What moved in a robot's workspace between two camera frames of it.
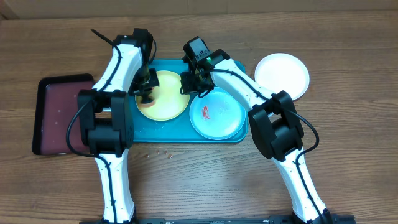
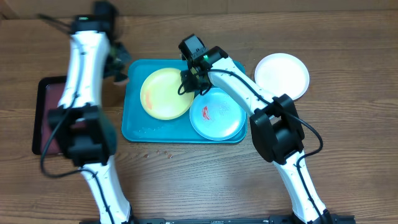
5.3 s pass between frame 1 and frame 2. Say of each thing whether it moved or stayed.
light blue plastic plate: stayed
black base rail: stayed
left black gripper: moved
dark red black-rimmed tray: stayed
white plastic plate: stayed
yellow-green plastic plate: moved
